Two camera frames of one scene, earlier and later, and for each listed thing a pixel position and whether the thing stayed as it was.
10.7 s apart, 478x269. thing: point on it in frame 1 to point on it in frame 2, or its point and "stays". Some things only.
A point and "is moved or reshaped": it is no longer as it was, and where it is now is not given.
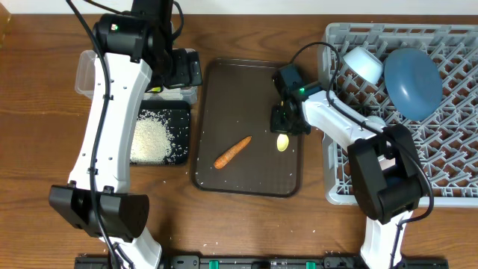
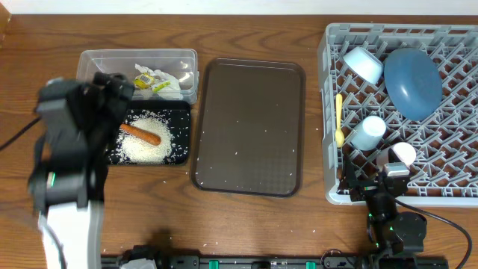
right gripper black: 284,120 to 362,187
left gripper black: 185,69 to 110,90
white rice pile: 151,141 stays
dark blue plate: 414,83 stays
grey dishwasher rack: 422,76 stays
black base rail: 265,261 stays
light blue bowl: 364,63 stays
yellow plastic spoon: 282,142 is moved or reshaped
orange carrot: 222,160 to 151,138
